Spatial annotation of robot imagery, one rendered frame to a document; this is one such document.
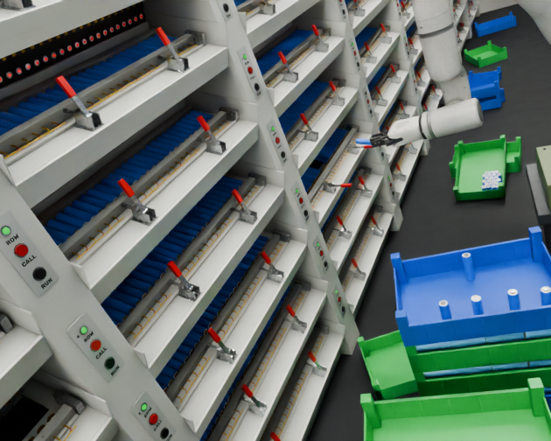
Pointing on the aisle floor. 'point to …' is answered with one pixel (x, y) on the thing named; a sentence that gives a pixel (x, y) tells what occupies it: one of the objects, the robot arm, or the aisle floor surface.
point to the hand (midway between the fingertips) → (378, 139)
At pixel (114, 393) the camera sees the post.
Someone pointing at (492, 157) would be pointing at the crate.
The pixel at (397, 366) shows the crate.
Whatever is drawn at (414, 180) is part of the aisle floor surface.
